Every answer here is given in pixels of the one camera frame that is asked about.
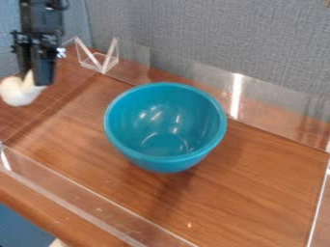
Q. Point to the clear acrylic corner bracket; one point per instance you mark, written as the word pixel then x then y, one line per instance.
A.
pixel 96 61

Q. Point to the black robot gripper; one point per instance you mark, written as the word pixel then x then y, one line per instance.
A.
pixel 41 30

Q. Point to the clear acrylic front barrier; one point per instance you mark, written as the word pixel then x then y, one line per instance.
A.
pixel 108 216

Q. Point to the blue plastic bowl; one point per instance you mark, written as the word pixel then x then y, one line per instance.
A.
pixel 164 125

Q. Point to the clear acrylic back barrier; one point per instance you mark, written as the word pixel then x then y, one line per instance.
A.
pixel 288 113

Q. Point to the clear acrylic barrier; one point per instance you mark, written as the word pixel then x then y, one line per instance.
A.
pixel 108 216
pixel 288 113

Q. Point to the brown white plush mushroom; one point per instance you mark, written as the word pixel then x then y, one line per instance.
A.
pixel 18 91

